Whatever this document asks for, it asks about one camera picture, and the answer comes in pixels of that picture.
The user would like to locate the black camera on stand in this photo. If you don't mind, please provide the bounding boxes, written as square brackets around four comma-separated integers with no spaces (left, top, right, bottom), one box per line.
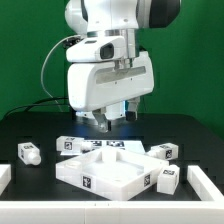
[63,36,82,48]

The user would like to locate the black cables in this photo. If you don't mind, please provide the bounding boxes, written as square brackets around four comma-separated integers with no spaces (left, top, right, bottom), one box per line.
[1,96,70,120]

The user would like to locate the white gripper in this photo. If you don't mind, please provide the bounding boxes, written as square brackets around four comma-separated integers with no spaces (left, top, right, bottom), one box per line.
[67,51,154,132]

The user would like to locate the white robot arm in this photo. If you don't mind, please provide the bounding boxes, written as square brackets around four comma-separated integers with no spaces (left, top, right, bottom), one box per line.
[65,0,181,132]

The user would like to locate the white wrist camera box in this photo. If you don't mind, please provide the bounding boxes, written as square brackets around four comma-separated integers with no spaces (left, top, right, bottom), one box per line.
[66,36,126,63]

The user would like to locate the paper sheet with markers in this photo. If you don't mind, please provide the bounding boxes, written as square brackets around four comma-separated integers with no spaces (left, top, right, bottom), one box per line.
[59,139,146,156]

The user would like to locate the grey cable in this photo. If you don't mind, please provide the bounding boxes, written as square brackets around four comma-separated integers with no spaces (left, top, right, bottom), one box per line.
[40,34,81,113]

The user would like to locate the white U-shaped fence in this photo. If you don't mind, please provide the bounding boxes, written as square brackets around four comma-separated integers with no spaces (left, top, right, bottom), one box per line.
[0,175,224,224]

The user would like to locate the white square tabletop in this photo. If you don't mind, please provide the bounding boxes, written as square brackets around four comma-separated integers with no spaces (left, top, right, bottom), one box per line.
[56,146,169,201]

